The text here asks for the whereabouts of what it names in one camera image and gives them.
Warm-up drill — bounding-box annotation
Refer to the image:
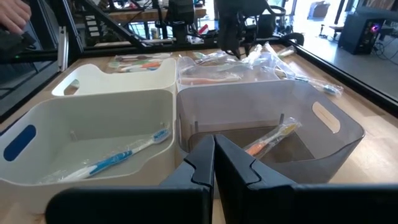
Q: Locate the black computer tower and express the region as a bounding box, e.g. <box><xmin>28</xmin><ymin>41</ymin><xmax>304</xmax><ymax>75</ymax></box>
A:
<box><xmin>338</xmin><ymin>14</ymin><xmax>391</xmax><ymax>56</ymax></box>

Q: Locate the smoky brown translucent bin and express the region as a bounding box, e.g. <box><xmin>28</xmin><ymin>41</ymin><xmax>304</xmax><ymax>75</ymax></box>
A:
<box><xmin>175</xmin><ymin>79</ymin><xmax>366</xmax><ymax>185</ymax></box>

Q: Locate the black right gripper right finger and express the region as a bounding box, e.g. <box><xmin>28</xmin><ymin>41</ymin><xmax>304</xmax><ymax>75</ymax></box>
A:
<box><xmin>214</xmin><ymin>133</ymin><xmax>398</xmax><ymax>224</ymax></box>

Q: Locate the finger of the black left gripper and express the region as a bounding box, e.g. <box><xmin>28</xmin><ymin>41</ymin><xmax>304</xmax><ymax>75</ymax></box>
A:
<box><xmin>219</xmin><ymin>33</ymin><xmax>233</xmax><ymax>53</ymax></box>
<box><xmin>230</xmin><ymin>33</ymin><xmax>244</xmax><ymax>60</ymax></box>

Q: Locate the silver aluminium extrusion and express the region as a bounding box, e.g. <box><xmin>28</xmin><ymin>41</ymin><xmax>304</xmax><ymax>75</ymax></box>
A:
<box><xmin>57</xmin><ymin>26</ymin><xmax>70</xmax><ymax>73</ymax></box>

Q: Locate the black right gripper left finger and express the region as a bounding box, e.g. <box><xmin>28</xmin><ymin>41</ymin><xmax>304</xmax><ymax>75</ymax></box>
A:
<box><xmin>45</xmin><ymin>134</ymin><xmax>216</xmax><ymax>224</ymax></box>

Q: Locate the black handheld device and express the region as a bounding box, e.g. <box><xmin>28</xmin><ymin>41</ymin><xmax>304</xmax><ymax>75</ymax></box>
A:
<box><xmin>0</xmin><ymin>29</ymin><xmax>37</xmax><ymax>62</ymax></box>

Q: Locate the purple toothbrush in wrapper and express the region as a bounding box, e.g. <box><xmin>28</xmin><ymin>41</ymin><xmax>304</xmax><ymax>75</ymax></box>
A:
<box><xmin>114</xmin><ymin>53</ymin><xmax>171</xmax><ymax>62</ymax></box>

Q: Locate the person's hand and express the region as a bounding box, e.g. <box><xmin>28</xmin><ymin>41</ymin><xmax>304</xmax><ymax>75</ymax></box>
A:
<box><xmin>0</xmin><ymin>0</ymin><xmax>32</xmax><ymax>35</ymax></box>

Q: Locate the clear plastic bin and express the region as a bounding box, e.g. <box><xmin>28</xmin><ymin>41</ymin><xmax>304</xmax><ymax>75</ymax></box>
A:
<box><xmin>176</xmin><ymin>55</ymin><xmax>296</xmax><ymax>93</ymax></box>

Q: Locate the grey plastic bin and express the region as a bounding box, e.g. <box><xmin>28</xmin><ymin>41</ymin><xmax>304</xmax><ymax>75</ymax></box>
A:
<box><xmin>0</xmin><ymin>88</ymin><xmax>178</xmax><ymax>218</ymax></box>

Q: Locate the wooden background table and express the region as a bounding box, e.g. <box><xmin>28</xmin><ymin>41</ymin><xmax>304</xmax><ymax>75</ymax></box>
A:
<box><xmin>107</xmin><ymin>6</ymin><xmax>208</xmax><ymax>23</ymax></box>

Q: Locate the cardboard box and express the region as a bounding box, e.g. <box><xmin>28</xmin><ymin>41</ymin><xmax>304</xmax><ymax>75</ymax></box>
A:
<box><xmin>307</xmin><ymin>1</ymin><xmax>332</xmax><ymax>20</ymax></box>

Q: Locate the white plastic bin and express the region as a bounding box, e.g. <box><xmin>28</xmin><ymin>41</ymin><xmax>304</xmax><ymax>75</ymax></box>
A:
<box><xmin>51</xmin><ymin>57</ymin><xmax>177</xmax><ymax>97</ymax></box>

